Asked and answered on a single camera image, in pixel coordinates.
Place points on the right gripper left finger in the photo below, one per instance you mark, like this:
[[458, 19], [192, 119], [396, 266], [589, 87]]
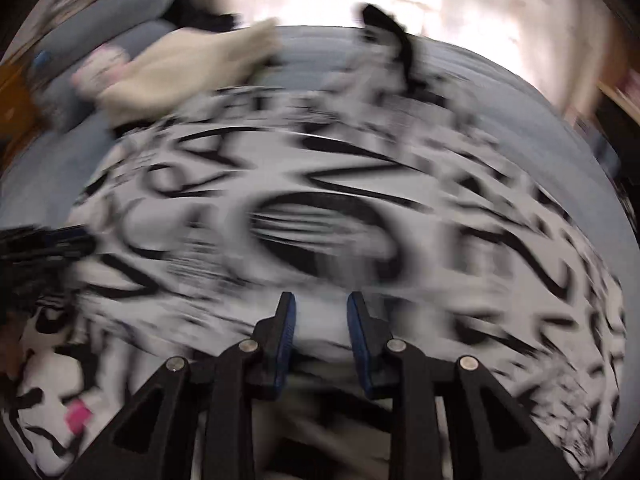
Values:
[[199, 410]]

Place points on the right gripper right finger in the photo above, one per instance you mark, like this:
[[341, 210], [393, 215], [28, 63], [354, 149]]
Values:
[[443, 410]]

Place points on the black white graffiti print garment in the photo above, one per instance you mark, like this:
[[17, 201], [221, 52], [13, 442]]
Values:
[[206, 215]]

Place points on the blue bed sheet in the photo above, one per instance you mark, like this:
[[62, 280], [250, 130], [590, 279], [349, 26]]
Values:
[[42, 185]]

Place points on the wooden headboard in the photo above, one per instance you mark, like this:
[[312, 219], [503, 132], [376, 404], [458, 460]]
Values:
[[20, 119]]

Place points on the pink white plush cat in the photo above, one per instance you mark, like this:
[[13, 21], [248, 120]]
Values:
[[101, 68]]

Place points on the folded cream fleece garment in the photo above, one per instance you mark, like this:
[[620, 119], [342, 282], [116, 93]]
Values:
[[183, 64]]

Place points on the black fuzzy garment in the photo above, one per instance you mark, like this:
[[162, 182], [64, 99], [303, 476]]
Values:
[[183, 14]]

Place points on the wooden shelf unit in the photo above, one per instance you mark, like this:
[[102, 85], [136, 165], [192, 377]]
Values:
[[619, 82]]

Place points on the floral white curtain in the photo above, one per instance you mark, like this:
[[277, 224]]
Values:
[[558, 46]]

